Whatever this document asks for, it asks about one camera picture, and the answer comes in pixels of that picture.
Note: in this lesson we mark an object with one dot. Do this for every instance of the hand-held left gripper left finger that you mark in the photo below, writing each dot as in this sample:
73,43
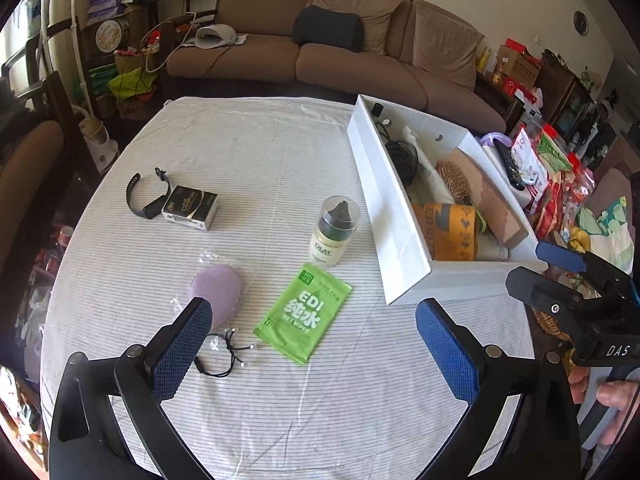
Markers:
180,350

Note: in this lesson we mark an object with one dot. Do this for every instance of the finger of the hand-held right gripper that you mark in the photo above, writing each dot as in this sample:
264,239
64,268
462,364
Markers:
560,255
540,290

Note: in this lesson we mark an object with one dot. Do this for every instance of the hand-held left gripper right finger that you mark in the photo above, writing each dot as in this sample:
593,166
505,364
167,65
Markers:
447,355

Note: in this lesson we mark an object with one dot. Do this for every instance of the purple soap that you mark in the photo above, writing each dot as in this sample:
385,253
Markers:
220,290

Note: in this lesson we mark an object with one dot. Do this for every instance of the orange towel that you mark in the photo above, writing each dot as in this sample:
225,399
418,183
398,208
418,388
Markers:
445,230

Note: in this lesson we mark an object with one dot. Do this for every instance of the white cardboard box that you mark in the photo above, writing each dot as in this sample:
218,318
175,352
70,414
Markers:
395,240

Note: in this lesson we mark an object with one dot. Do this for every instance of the striped tablecloth covered desktop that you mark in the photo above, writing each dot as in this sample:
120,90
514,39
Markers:
300,410

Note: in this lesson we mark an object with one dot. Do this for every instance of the person's right hand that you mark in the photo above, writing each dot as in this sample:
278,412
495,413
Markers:
620,405

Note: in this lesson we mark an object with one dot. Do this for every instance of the bunch of bananas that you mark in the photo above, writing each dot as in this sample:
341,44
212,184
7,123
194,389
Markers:
577,237

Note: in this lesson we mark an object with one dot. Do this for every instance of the wicker basket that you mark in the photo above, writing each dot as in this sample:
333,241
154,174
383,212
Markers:
547,322

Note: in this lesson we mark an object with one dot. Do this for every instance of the green floral cloth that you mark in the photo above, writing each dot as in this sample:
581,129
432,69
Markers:
607,225

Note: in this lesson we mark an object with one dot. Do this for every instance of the brown cardboard box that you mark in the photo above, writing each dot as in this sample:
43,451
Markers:
500,210

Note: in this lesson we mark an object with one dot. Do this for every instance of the red white snack bag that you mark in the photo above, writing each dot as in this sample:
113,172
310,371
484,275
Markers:
530,160

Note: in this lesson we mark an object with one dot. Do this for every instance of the green white snack bag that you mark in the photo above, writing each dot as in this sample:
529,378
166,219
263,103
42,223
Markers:
552,152

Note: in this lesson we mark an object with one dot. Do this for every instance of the black remote control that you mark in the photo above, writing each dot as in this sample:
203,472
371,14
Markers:
507,162

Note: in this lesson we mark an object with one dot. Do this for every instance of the green wet wipes pack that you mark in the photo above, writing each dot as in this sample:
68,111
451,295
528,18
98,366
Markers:
300,315

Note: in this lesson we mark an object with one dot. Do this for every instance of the wooden hairbrush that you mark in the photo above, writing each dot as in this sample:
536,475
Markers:
450,177

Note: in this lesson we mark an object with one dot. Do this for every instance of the purple plastic lid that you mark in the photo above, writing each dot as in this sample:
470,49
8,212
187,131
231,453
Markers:
492,137

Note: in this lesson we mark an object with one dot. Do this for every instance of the small black box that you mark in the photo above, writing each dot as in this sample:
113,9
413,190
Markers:
190,200

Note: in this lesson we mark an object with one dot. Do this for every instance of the cream lotion bottle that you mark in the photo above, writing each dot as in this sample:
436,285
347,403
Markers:
330,250

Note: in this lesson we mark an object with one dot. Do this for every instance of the black fitness band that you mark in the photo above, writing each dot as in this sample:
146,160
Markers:
129,195

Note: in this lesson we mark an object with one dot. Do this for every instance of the dark wooden cabinet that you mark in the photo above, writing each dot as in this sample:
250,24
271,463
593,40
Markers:
562,90

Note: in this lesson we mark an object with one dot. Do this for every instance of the large brown carton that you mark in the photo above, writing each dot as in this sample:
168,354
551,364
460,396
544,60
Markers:
517,62

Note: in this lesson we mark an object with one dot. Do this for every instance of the yellow bottles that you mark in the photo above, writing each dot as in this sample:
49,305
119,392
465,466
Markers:
483,59

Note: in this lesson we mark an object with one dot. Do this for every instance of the white pole stand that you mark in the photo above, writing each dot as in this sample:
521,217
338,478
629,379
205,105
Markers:
97,135

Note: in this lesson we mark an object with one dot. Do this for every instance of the small black bottle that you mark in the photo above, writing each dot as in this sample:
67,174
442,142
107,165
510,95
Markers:
377,109

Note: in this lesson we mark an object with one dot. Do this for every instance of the brown chair cushion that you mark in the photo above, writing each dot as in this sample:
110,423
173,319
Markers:
30,170

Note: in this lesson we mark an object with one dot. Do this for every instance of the tall beige cushion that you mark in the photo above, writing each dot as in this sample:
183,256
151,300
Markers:
445,40

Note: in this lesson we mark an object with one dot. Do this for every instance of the yellow green bag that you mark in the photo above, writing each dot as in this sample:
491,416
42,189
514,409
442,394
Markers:
130,85

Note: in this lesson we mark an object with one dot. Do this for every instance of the brown sofa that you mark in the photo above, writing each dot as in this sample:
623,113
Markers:
360,65

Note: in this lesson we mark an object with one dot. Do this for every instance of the white massager device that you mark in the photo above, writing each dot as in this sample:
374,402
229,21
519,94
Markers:
214,37

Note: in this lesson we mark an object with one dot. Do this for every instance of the wide beige cushion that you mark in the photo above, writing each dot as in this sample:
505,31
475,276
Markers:
360,5

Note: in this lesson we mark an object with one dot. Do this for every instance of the round biscuit tin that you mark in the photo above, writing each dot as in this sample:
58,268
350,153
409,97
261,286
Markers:
110,34

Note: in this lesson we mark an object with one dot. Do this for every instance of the black lumbar pillow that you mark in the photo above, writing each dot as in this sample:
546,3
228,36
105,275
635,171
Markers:
327,27

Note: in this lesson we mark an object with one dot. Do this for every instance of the stack of purple tissue packs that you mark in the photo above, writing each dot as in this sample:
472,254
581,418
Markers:
112,0

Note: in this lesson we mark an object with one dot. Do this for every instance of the round wall plate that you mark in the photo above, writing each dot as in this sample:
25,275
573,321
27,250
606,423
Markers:
580,22

